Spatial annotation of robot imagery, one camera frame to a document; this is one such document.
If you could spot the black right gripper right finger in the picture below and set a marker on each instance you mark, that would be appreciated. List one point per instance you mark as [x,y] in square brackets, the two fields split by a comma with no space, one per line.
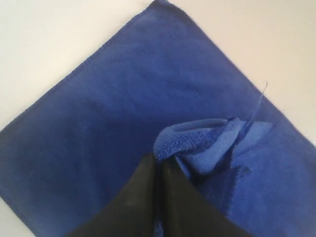
[185,212]

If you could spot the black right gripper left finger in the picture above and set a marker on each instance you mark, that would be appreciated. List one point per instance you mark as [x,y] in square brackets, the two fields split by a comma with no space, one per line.
[131,212]

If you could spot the blue towel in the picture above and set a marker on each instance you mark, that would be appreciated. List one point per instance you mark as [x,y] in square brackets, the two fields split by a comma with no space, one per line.
[161,86]

